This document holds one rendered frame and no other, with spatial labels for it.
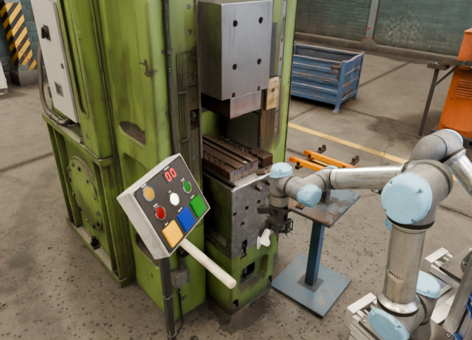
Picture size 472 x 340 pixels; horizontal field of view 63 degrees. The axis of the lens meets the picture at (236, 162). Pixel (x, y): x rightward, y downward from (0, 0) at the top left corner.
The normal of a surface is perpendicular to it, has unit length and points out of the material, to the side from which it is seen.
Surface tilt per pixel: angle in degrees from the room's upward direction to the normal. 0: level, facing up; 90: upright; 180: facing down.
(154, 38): 90
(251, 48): 90
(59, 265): 0
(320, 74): 89
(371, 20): 90
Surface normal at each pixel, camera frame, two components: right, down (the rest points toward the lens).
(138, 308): 0.01, -0.88
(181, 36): 0.67, 0.36
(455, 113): -0.66, 0.36
